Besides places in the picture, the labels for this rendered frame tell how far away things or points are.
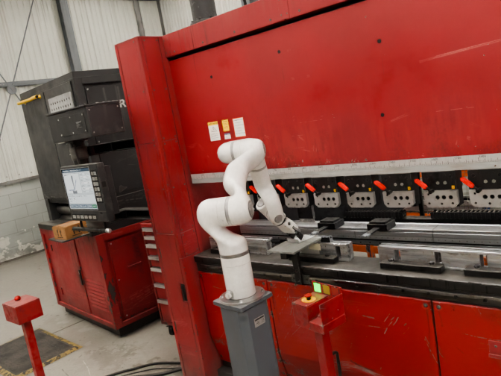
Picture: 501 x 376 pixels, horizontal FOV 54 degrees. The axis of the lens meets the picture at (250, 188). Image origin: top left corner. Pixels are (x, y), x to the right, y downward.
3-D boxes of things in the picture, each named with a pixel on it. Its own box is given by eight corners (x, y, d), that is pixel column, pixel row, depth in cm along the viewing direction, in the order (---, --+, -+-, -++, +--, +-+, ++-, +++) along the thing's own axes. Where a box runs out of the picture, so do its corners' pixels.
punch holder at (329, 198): (315, 207, 264) (310, 177, 261) (323, 204, 270) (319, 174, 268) (339, 207, 254) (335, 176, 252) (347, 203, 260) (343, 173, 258)
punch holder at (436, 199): (425, 207, 224) (420, 172, 222) (432, 203, 231) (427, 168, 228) (458, 207, 214) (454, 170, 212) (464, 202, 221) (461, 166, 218)
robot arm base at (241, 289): (240, 309, 190) (232, 264, 187) (210, 301, 204) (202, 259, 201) (273, 291, 202) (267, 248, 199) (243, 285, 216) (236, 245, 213)
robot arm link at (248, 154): (217, 233, 198) (255, 230, 193) (206, 212, 191) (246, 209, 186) (238, 155, 234) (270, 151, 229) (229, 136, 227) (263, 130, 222)
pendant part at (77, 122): (73, 239, 331) (44, 114, 318) (105, 228, 349) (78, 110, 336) (115, 243, 297) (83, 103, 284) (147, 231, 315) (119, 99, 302)
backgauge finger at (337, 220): (303, 236, 282) (302, 228, 281) (327, 224, 301) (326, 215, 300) (321, 237, 274) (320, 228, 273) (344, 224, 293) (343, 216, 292)
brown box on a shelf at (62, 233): (48, 240, 408) (45, 225, 406) (77, 231, 425) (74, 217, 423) (62, 242, 386) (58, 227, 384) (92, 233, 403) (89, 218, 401)
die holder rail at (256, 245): (211, 250, 329) (209, 236, 328) (217, 247, 334) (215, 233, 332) (268, 254, 296) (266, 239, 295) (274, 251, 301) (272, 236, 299)
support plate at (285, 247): (267, 252, 262) (266, 250, 262) (295, 237, 281) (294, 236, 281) (294, 254, 250) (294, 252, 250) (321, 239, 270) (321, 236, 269)
